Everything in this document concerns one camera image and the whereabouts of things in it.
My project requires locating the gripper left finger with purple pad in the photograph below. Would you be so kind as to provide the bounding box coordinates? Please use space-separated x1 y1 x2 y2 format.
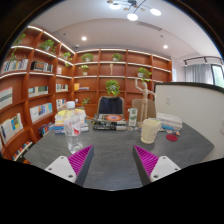
46 145 94 186

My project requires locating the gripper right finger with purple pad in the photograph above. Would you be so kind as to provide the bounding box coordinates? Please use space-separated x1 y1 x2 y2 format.
133 145 180 186

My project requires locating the clear plastic water bottle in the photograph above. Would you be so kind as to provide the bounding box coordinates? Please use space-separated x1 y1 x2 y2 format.
64 101 83 153

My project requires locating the red round coaster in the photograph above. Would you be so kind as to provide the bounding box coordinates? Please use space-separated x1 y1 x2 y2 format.
166 134 178 142

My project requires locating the colourful book stack left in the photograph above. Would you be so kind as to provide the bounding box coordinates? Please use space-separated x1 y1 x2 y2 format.
54 109 89 134

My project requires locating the white book stack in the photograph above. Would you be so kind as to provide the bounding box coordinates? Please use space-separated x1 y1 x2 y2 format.
156 113 183 130

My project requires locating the stack of dark books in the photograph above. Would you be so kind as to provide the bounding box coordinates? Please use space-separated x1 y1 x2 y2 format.
92 114 126 131

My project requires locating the green and white carton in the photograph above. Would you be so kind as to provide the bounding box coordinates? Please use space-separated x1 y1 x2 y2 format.
129 108 138 126

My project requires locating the wooden artist mannequin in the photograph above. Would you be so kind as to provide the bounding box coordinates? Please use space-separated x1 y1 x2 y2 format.
135 78 156 122

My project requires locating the white partition panel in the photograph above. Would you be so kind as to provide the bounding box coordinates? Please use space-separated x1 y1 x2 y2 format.
154 82 224 161

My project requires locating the potted green plant centre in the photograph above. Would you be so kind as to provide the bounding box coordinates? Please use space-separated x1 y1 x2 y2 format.
105 79 120 97

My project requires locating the orange wooden bookshelf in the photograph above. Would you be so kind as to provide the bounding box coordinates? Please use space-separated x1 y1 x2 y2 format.
0 26 172 160

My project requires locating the grey window curtain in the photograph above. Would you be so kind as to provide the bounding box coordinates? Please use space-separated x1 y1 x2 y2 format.
185 64 213 84

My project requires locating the ceiling light fixture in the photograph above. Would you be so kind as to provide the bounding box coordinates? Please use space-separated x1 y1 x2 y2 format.
107 0 161 21

